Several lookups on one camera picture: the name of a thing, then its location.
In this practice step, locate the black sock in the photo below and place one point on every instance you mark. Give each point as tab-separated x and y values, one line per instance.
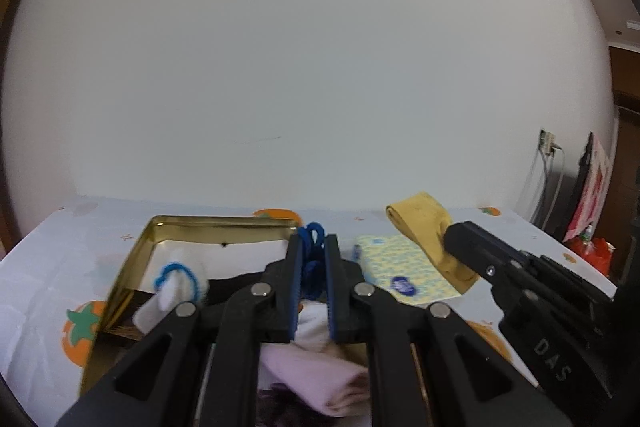
225	290

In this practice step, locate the pink sock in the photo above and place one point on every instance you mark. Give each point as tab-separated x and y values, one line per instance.
310	373

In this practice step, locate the orange plastic bag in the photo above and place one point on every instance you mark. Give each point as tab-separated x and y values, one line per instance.
595	255

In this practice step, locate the white sock with blue trim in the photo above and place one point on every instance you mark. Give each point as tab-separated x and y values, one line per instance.
312	330

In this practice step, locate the patterned tissue pack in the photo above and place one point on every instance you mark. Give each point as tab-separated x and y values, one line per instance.
395	263

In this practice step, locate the white sock light blue trim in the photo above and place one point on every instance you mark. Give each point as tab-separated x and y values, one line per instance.
170	293

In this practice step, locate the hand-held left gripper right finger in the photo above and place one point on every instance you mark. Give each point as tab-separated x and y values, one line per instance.
331	292

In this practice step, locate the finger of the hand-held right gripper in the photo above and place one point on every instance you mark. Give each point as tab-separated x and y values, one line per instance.
480	252

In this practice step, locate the clear plastic bottle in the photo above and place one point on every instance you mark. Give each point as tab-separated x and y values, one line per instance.
589	232

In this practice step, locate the wooden wardrobe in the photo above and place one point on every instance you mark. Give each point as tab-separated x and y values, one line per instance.
625	132

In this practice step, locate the white plug adapter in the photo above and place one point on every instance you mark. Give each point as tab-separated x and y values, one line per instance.
551	144

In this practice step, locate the yellow cloth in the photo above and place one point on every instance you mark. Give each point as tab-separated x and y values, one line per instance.
425	218

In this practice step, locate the fruit print bed sheet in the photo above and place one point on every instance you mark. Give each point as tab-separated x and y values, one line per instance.
65	252

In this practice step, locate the black upright screen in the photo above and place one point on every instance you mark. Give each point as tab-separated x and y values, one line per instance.
577	192

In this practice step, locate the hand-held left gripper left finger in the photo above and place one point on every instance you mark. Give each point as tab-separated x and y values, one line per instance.
297	292

